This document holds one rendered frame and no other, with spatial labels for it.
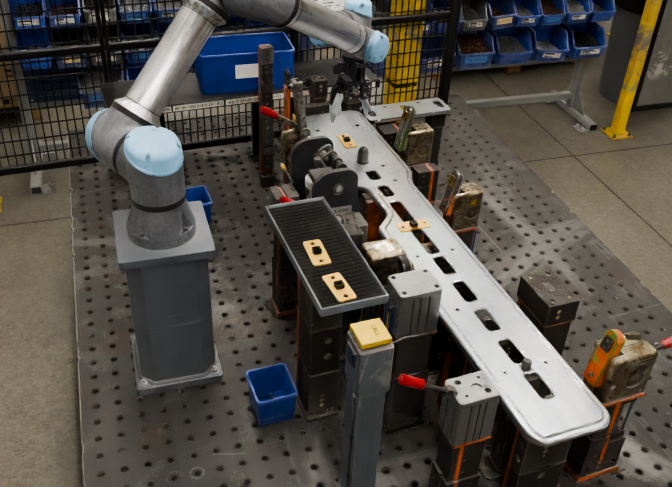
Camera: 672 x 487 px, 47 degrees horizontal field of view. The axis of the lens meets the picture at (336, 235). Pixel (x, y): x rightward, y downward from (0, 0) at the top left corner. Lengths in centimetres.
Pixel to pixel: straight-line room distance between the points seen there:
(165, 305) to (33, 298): 170
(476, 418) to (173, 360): 76
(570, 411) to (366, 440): 40
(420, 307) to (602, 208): 264
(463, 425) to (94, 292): 118
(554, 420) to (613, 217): 265
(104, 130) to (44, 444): 139
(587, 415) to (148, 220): 97
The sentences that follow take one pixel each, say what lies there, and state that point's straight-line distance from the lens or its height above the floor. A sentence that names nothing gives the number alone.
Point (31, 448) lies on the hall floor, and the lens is 287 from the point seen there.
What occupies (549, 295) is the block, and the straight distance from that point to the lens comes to 179.
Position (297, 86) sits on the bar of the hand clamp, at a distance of 219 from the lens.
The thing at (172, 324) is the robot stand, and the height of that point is 90.
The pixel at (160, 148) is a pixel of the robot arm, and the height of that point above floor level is 132.
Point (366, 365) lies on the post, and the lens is 142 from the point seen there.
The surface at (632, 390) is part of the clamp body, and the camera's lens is 173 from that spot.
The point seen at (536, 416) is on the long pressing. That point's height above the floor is 100.
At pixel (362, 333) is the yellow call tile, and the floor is 116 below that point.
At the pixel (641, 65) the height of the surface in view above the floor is 45.
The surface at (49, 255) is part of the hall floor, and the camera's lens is 367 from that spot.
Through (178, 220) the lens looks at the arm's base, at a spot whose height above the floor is 116.
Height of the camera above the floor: 211
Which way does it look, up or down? 35 degrees down
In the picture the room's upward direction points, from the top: 3 degrees clockwise
